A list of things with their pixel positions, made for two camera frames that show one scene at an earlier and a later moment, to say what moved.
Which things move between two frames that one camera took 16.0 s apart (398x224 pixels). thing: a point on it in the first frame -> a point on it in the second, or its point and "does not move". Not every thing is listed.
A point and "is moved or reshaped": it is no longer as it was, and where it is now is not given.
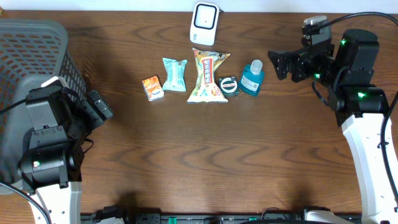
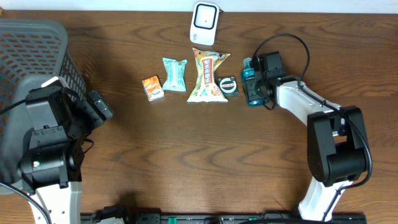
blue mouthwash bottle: [252, 78] is moved or reshaped
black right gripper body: [320, 65] -> [258, 91]
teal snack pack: [175, 70] does not move
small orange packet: [153, 88] does not move
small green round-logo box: [229, 86] does not move
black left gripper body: [86, 119] does not move
